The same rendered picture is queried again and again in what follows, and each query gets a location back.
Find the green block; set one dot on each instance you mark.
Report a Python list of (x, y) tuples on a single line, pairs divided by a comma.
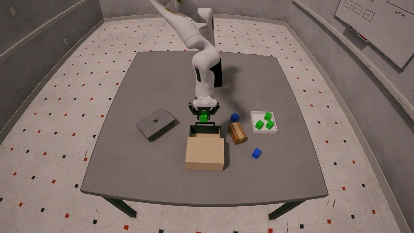
[(267, 116), (259, 124), (203, 116), (269, 124)]

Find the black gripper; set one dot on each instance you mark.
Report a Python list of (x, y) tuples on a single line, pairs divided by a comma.
[(198, 112)]

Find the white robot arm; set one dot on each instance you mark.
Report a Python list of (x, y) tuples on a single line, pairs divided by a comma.
[(202, 39)]

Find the small blue block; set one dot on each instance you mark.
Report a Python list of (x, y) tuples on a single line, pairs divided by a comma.
[(234, 117), (256, 153)]

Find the brown cardboard box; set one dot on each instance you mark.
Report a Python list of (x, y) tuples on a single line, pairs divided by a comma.
[(237, 134)]

